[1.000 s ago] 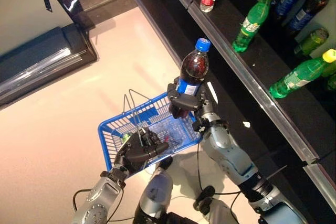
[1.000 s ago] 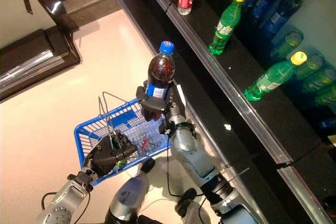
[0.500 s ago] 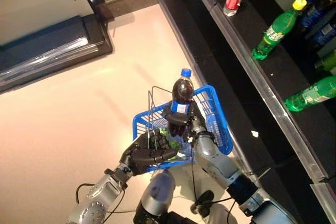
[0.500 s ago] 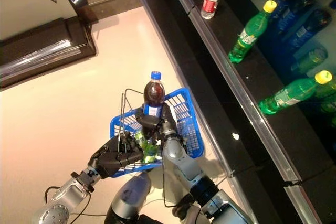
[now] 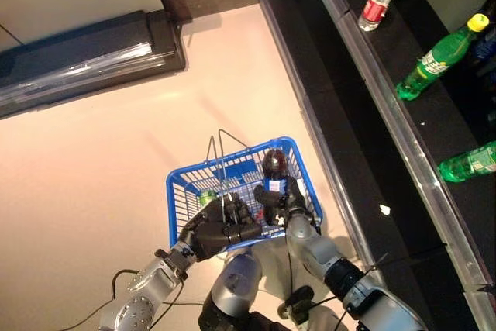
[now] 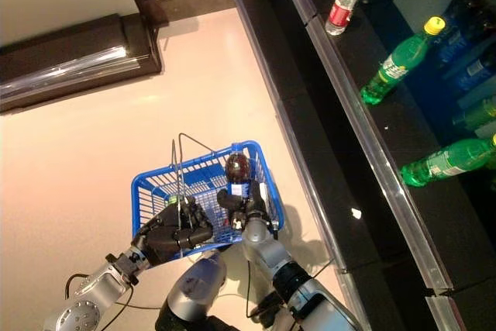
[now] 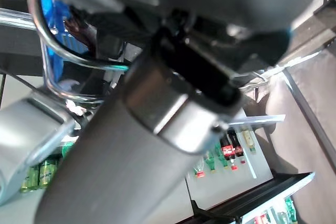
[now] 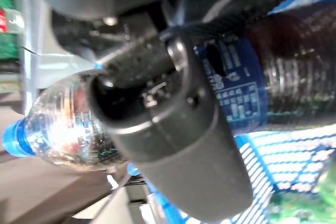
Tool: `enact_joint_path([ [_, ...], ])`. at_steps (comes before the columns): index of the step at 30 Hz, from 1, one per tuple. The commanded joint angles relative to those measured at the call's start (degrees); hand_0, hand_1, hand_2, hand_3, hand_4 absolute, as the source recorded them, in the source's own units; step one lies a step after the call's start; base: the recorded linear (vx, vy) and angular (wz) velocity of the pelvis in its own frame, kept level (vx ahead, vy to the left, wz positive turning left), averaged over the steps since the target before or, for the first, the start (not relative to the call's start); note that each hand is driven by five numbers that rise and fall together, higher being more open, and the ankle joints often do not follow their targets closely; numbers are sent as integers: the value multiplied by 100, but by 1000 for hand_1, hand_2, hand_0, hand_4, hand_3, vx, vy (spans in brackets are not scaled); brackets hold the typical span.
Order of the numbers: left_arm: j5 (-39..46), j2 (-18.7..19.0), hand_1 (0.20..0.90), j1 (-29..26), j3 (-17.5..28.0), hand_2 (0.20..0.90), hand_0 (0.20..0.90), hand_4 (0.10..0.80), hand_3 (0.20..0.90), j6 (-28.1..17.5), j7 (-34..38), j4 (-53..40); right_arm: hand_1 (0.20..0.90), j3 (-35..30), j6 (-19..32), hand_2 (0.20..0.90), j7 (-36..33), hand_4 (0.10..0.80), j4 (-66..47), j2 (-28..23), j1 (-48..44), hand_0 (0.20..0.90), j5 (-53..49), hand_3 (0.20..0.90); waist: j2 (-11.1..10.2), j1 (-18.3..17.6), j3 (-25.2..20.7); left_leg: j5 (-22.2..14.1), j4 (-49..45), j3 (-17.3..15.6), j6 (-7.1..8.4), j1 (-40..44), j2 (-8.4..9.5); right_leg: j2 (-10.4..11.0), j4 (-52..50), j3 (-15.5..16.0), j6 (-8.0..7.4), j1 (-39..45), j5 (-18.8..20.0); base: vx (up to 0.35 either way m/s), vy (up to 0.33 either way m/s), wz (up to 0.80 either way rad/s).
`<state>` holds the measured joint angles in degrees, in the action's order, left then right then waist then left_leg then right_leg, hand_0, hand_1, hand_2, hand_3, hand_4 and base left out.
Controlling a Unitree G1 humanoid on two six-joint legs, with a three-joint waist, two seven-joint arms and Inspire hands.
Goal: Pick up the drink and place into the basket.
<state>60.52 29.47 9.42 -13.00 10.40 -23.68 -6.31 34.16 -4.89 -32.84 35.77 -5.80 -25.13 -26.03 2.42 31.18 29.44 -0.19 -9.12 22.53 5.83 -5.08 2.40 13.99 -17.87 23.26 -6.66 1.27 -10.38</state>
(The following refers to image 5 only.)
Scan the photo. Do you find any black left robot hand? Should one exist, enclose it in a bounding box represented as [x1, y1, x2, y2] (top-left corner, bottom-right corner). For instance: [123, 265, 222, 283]
[176, 192, 264, 264]

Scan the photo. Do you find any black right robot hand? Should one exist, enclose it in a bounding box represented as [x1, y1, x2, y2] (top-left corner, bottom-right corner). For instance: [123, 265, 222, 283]
[253, 178, 312, 228]

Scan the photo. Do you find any Pepsi bottle blue label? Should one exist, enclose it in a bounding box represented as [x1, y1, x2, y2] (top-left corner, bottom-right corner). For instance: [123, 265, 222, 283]
[253, 147, 290, 208]
[467, 1, 496, 76]

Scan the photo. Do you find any blue plastic shopping basket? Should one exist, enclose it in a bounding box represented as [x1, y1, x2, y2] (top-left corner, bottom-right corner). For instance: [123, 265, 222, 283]
[165, 129, 325, 253]

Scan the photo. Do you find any green soda can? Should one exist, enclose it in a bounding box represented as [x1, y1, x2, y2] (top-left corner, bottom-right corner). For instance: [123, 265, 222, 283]
[198, 189, 216, 208]

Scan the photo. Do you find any silver left robot leg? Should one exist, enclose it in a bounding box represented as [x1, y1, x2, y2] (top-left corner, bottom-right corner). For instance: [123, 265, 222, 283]
[197, 249, 264, 331]

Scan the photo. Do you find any black base shelf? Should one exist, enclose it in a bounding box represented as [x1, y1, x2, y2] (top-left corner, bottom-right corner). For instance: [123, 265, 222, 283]
[255, 0, 484, 331]

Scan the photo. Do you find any green Sprite bottle yellow cap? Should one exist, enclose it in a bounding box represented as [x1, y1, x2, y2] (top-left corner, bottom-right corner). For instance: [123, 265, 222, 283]
[394, 12, 491, 102]
[436, 140, 496, 184]

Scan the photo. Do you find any dark display counter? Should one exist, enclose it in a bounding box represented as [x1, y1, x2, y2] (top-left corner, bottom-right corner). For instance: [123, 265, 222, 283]
[0, 9, 187, 119]

